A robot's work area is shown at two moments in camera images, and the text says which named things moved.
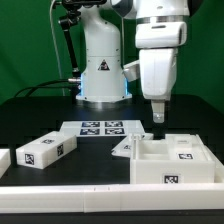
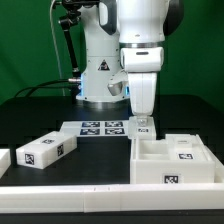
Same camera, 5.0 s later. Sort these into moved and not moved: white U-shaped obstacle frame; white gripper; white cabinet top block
Moved: white gripper
Not moved: white cabinet top block; white U-shaped obstacle frame
